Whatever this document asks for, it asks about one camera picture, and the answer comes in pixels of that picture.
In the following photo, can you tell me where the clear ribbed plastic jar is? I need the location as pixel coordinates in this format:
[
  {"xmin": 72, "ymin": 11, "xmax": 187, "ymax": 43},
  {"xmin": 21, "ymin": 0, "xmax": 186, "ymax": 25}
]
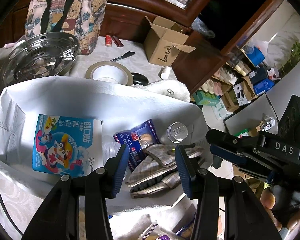
[{"xmin": 160, "ymin": 122, "xmax": 189, "ymax": 144}]

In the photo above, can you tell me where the purple pastry packet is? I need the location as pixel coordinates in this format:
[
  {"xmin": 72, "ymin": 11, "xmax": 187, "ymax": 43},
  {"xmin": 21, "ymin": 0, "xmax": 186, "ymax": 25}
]
[{"xmin": 137, "ymin": 223, "xmax": 193, "ymax": 240}]

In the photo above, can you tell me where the person's right hand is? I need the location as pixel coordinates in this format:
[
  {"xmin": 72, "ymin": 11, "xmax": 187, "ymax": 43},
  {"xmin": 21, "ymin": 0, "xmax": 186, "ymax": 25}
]
[{"xmin": 260, "ymin": 185, "xmax": 300, "ymax": 231}]

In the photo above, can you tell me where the blue cartoon bandage box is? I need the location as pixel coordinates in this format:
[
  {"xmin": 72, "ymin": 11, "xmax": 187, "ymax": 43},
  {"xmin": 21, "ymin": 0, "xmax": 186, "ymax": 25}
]
[{"xmin": 32, "ymin": 114, "xmax": 103, "ymax": 178}]

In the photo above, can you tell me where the blue snack packet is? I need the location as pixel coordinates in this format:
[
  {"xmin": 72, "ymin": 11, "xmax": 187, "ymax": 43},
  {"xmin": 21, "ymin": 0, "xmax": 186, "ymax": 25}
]
[{"xmin": 113, "ymin": 119, "xmax": 159, "ymax": 172}]

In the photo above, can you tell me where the small white bottle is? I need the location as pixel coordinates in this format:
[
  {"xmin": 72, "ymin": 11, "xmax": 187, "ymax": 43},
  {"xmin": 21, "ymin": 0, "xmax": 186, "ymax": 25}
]
[{"xmin": 160, "ymin": 66, "xmax": 171, "ymax": 80}]

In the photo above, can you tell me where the clear plastic packet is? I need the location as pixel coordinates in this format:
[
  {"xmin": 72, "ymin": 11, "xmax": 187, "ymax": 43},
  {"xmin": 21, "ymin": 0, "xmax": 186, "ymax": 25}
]
[{"xmin": 102, "ymin": 135, "xmax": 121, "ymax": 171}]

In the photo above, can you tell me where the white fabric storage bin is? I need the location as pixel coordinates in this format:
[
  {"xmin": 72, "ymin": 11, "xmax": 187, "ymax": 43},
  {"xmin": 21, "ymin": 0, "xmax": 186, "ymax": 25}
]
[{"xmin": 0, "ymin": 76, "xmax": 213, "ymax": 239}]

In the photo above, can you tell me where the black oval case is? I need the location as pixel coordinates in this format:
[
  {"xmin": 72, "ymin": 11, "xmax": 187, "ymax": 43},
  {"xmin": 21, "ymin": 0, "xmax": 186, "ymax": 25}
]
[{"xmin": 132, "ymin": 73, "xmax": 149, "ymax": 86}]

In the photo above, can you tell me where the cardboard box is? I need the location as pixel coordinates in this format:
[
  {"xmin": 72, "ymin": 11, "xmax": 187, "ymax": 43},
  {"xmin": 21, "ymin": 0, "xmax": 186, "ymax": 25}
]
[{"xmin": 143, "ymin": 16, "xmax": 195, "ymax": 67}]

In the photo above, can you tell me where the black marker pen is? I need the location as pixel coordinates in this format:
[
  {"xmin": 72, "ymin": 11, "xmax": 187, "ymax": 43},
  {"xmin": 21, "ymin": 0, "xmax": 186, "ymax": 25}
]
[{"xmin": 110, "ymin": 51, "xmax": 135, "ymax": 62}]

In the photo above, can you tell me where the dark red lighter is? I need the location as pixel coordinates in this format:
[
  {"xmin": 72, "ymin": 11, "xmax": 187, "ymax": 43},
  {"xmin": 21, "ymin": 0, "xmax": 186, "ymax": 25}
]
[{"xmin": 111, "ymin": 36, "xmax": 123, "ymax": 48}]

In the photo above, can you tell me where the beige tape roll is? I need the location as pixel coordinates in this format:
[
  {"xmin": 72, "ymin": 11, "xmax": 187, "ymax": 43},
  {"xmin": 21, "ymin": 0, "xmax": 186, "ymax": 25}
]
[{"xmin": 85, "ymin": 61, "xmax": 133, "ymax": 86}]

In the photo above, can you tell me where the winnie the pooh tote bag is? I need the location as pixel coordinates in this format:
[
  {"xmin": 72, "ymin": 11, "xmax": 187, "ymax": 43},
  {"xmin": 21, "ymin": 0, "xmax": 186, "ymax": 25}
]
[{"xmin": 25, "ymin": 0, "xmax": 108, "ymax": 55}]

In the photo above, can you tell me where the black power cable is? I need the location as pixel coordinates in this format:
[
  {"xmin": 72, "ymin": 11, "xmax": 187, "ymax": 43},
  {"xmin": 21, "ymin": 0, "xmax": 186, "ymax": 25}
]
[{"xmin": 0, "ymin": 159, "xmax": 23, "ymax": 235}]

